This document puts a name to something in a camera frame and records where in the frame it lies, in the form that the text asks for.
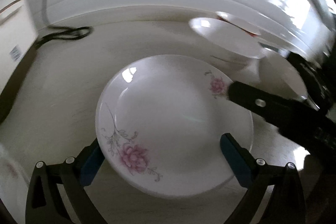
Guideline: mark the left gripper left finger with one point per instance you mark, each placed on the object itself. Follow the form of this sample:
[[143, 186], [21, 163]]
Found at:
[[44, 203]]

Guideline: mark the white rice cooker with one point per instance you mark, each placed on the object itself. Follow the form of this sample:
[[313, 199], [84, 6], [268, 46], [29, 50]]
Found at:
[[18, 37]]

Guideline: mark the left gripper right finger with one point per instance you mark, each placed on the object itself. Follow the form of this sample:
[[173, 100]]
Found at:
[[286, 204]]

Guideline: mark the white floral bowl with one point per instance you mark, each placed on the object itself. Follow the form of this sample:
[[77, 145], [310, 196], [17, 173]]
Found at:
[[229, 47]]

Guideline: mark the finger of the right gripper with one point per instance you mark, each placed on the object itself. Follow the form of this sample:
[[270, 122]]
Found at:
[[295, 120]]

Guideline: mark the large floral plate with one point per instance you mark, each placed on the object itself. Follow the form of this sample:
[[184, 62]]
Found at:
[[159, 122]]

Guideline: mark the red banded bowl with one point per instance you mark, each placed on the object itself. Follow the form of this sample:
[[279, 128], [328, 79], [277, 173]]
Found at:
[[239, 22]]

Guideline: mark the white rimmed bowl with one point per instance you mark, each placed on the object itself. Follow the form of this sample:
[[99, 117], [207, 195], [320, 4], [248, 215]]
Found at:
[[279, 77]]

